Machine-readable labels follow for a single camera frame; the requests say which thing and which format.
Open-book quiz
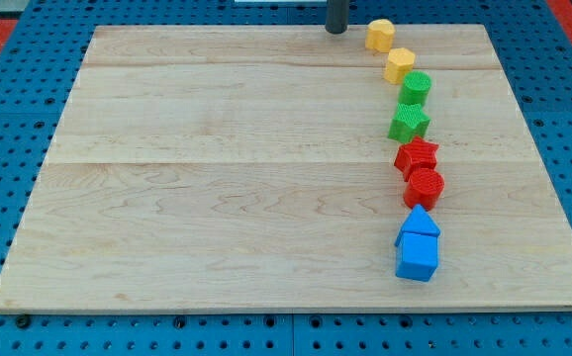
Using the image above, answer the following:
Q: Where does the yellow heart block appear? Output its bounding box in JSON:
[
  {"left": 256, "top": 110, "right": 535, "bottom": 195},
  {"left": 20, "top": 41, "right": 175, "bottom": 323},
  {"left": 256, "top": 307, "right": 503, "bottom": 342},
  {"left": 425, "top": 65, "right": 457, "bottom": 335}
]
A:
[{"left": 365, "top": 19, "right": 396, "bottom": 52}]

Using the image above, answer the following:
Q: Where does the light wooden board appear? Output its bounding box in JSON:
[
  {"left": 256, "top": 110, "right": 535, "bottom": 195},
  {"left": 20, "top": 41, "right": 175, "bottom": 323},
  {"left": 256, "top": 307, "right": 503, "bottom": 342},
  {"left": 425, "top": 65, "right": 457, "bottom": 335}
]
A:
[{"left": 0, "top": 25, "right": 572, "bottom": 314}]

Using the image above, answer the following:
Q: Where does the red star block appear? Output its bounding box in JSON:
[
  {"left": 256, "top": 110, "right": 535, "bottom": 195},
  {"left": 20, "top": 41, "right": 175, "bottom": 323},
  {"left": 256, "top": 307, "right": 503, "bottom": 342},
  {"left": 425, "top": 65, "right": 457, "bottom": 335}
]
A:
[{"left": 394, "top": 136, "right": 439, "bottom": 182}]

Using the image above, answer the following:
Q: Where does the green star block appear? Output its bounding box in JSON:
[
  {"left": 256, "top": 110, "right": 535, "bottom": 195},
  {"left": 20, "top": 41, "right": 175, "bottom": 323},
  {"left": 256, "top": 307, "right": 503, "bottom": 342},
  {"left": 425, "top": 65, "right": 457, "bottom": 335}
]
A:
[{"left": 388, "top": 103, "right": 430, "bottom": 143}]

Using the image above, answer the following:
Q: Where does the red cylinder block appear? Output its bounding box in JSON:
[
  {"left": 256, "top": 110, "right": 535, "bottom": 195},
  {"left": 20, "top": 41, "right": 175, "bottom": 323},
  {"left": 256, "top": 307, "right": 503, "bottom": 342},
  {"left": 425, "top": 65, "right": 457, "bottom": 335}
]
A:
[{"left": 403, "top": 168, "right": 445, "bottom": 211}]

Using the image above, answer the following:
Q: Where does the blue triangle block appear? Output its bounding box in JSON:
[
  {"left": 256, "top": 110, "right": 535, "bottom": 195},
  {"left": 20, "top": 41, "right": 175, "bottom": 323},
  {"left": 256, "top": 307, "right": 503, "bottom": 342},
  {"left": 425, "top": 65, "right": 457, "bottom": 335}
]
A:
[{"left": 394, "top": 204, "right": 441, "bottom": 247}]

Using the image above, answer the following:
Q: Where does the blue cube block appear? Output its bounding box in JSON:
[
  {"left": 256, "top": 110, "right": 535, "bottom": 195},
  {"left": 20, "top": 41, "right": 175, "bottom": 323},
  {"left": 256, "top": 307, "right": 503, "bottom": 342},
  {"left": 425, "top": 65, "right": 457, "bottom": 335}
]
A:
[{"left": 396, "top": 232, "right": 438, "bottom": 282}]

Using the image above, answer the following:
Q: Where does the green cylinder block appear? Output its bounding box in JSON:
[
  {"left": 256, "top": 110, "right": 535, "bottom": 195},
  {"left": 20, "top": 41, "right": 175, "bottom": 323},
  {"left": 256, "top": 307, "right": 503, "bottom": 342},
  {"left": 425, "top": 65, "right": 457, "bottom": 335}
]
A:
[{"left": 398, "top": 71, "right": 431, "bottom": 106}]

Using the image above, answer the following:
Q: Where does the yellow hexagon block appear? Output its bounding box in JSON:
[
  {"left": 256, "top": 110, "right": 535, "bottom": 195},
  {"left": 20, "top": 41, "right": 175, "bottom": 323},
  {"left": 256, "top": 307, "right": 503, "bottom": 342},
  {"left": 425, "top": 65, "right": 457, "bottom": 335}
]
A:
[{"left": 383, "top": 47, "right": 416, "bottom": 84}]

